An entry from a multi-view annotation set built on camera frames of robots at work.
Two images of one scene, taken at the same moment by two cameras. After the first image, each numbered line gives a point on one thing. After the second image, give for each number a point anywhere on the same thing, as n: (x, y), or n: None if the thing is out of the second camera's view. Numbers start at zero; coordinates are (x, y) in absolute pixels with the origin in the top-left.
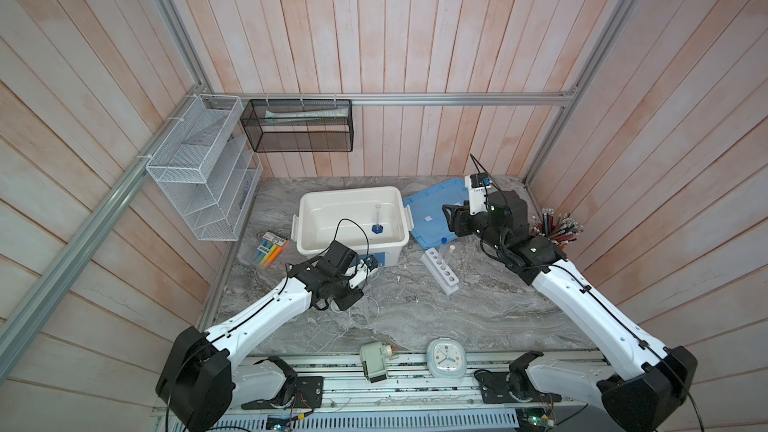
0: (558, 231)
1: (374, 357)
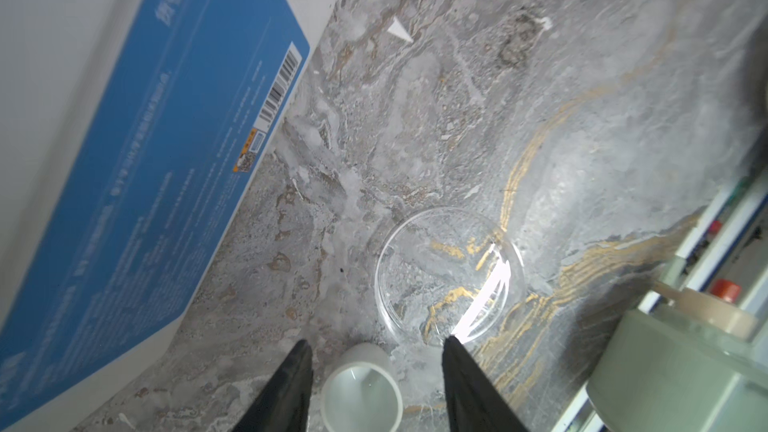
0: None
1: (690, 362)
